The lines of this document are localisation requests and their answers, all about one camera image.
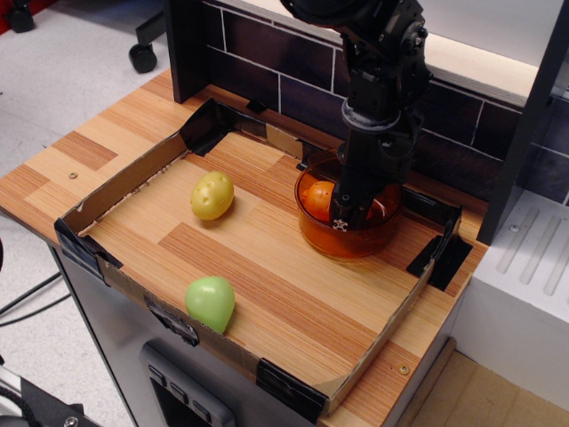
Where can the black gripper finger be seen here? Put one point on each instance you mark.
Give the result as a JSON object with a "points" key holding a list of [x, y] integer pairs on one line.
{"points": [[340, 214], [360, 216]]}

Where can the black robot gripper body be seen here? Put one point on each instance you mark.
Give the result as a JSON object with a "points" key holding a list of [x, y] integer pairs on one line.
{"points": [[377, 153]]}

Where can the orange toy carrot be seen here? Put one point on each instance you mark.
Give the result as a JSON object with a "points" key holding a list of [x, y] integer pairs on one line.
{"points": [[317, 199]]}

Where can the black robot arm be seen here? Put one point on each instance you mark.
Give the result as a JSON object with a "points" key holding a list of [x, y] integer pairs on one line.
{"points": [[384, 53]]}

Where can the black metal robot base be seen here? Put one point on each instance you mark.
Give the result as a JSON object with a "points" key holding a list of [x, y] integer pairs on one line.
{"points": [[25, 404]]}

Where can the transparent orange plastic pot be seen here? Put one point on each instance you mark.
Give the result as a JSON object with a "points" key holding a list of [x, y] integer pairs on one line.
{"points": [[379, 229]]}

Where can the cardboard fence with black tape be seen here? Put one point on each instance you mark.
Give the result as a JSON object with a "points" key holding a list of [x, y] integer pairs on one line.
{"points": [[314, 339]]}

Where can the yellow toy potato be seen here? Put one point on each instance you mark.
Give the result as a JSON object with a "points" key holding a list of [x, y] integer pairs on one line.
{"points": [[212, 196]]}

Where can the green toy pear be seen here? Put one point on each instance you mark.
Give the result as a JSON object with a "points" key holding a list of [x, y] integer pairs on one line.
{"points": [[211, 300]]}

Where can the white toy sink unit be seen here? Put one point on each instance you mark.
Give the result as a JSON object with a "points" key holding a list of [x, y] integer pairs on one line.
{"points": [[514, 317]]}

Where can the grey oven control panel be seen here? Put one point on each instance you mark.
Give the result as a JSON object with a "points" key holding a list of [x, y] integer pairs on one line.
{"points": [[182, 400]]}

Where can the black office chair base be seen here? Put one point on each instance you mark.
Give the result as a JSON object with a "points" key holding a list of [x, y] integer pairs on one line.
{"points": [[143, 19]]}

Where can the dark vertical post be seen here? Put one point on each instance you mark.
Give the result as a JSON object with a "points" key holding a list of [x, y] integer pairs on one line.
{"points": [[548, 87]]}

